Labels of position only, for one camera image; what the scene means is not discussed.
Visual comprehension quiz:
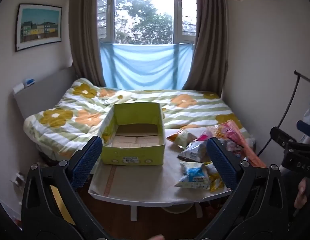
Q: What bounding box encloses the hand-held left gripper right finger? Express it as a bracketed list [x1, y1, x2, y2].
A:
[195, 137, 288, 240]

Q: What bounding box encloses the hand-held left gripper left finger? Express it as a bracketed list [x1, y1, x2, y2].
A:
[21, 135, 113, 240]

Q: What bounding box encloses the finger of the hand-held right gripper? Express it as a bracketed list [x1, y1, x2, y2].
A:
[270, 127, 299, 153]
[296, 120, 310, 139]

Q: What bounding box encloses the yellow snack packet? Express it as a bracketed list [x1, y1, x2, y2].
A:
[205, 164, 226, 193]

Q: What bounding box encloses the silver yellow snack bag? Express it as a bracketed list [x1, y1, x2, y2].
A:
[177, 141, 211, 163]

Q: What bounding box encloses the large pink white snack packet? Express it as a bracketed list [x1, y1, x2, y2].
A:
[207, 120, 248, 145]

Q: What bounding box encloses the blue white snack packet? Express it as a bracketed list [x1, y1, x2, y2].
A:
[173, 162, 211, 190]

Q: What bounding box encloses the green cardboard box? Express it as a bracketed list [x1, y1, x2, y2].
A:
[99, 102, 166, 166]

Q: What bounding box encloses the orange white snack bag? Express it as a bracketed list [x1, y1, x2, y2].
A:
[167, 129, 198, 147]

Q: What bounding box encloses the person's right hand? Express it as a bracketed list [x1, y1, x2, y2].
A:
[293, 177, 310, 209]

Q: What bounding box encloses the orange packet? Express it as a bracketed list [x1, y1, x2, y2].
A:
[241, 140, 266, 168]

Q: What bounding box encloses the floral striped blanket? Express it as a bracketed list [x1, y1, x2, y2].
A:
[23, 77, 255, 160]

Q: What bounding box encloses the white table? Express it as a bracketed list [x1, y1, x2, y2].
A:
[88, 140, 245, 222]

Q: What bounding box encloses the grey bed headboard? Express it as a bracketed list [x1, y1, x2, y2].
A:
[12, 66, 77, 120]

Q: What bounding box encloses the light blue cloth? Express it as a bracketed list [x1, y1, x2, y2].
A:
[99, 42, 194, 90]

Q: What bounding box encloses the window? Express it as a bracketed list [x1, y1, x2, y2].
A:
[97, 0, 197, 45]

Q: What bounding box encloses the framed wall picture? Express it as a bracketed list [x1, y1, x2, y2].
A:
[15, 3, 63, 53]

